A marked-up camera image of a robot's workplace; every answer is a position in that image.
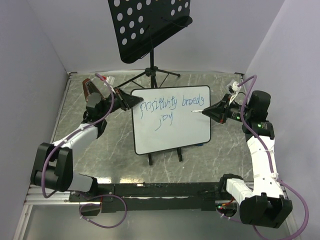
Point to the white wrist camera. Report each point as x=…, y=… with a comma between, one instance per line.
x=109, y=79
x=234, y=89

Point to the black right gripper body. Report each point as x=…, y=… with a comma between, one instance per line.
x=230, y=111

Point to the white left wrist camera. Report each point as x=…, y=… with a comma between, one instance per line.
x=109, y=79

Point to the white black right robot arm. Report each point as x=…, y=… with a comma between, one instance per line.
x=265, y=204

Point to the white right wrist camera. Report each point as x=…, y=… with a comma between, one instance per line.
x=234, y=89

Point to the white rectangular whiteboard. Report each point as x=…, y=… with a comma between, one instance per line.
x=164, y=120

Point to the brown wooden metronome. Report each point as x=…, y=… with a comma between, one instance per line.
x=88, y=88

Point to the black whiteboard easel stand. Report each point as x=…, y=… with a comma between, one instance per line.
x=165, y=154

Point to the black perforated music stand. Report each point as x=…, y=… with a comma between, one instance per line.
x=142, y=25

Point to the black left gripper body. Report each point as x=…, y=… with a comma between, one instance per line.
x=118, y=101

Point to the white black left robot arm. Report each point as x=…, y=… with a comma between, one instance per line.
x=54, y=162

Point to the aluminium frame rail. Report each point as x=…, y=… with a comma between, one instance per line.
x=33, y=196

